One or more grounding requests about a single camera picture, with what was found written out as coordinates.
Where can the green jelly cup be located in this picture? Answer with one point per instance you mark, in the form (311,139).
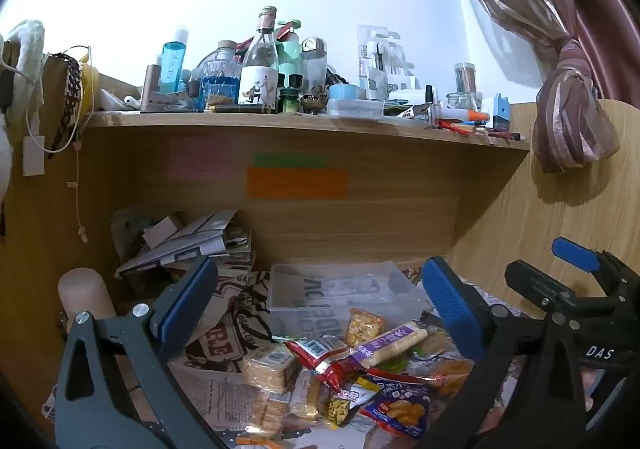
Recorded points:
(397,365)

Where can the square blue liquid bottle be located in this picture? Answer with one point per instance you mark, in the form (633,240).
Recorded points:
(219,84)

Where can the printed newspaper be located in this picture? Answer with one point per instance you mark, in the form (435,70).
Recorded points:
(220,394)

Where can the blue and white small box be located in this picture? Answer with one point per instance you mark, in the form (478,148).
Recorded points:
(501,113)

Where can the tall blue liquid bottle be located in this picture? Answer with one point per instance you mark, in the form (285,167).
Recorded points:
(174,64)

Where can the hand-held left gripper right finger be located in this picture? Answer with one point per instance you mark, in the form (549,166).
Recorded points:
(450,309)

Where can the green sticky note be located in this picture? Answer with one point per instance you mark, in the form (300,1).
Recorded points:
(290,160)

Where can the wooden desk shelf unit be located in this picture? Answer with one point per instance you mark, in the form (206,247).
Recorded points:
(350,229)

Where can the yellow and white snack packet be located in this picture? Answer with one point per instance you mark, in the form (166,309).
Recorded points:
(366,385)

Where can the square cracker packet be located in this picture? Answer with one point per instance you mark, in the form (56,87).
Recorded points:
(267,409)
(270,366)

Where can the orange snack packet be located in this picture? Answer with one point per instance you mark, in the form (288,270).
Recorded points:
(452,374)

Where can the brown dotted headband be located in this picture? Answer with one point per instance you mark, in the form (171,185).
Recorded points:
(70,94)

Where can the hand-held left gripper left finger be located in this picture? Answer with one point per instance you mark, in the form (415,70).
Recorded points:
(186,301)

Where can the light blue tape roll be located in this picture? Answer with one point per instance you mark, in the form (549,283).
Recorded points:
(347,92)

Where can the blue snack packet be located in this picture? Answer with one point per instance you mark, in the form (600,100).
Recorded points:
(397,409)

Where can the red snack packet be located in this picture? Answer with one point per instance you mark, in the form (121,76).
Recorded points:
(320,354)

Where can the empty glass jar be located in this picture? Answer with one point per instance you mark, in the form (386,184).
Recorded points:
(463,102)

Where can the mint green pump bottle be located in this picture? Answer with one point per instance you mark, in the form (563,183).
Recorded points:
(290,54)

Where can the orange capped marker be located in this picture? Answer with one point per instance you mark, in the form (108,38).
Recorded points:
(467,116)

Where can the brown cardboard tube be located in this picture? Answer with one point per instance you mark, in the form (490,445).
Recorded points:
(150,86)

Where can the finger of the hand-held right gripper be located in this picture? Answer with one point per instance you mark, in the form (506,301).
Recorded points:
(542,286)
(575,255)

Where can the orange sticky note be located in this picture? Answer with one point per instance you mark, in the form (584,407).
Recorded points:
(297,183)

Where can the pink sticky note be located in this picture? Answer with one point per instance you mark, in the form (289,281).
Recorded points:
(201,157)

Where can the clear packet of yellow nuts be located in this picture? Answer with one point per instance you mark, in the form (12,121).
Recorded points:
(342,410)

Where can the pink striped curtain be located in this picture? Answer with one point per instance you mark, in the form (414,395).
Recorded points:
(550,29)

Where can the small dark green bottle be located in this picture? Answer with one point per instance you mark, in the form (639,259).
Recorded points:
(289,96)

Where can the purple rice cracker bar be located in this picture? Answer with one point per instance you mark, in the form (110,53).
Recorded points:
(387,343)

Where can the clear plastic storage box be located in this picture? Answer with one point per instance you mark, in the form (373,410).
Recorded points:
(345,286)

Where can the white fluffy towel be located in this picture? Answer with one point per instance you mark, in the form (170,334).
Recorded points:
(25,59)

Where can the jar of brown sticks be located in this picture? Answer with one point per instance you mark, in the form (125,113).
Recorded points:
(465,77)

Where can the small beige biscuit bar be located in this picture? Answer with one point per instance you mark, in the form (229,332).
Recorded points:
(305,391)

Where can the clear tumbler silver lid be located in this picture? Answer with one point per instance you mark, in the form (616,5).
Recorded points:
(313,64)

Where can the black nail polish bottle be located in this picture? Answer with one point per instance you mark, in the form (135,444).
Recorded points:
(429,95)

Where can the clear glass bottle illustrated label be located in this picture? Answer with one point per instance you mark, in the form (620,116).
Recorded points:
(259,74)

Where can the stack of papers and booklets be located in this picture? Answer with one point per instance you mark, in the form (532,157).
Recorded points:
(190,241)

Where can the brown printed paper bag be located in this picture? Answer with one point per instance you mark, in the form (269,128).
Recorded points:
(235,309)

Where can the yellow corn snack packet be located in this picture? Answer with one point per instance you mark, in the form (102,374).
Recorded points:
(366,326)

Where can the clear blister card packages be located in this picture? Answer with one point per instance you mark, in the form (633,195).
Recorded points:
(382,64)

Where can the clear plastic case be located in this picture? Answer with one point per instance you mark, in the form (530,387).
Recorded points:
(355,108)

